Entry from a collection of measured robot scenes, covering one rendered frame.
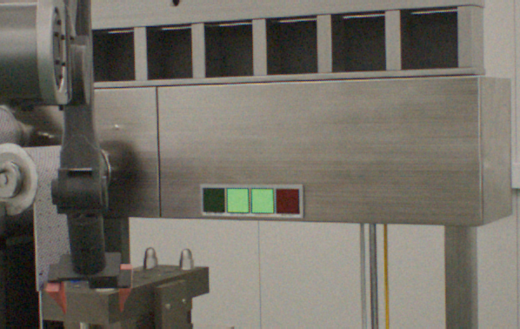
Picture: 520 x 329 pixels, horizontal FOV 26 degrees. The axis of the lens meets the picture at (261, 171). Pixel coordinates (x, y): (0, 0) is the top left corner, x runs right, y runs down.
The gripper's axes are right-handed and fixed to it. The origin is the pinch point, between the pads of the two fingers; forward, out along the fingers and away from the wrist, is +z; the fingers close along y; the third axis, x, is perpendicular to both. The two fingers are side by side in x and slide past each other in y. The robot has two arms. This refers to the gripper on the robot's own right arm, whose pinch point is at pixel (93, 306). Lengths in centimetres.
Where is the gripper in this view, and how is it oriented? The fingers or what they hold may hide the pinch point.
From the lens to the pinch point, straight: 194.4
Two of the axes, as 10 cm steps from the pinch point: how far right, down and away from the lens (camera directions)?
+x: 0.6, 5.4, -8.4
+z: -0.1, 8.4, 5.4
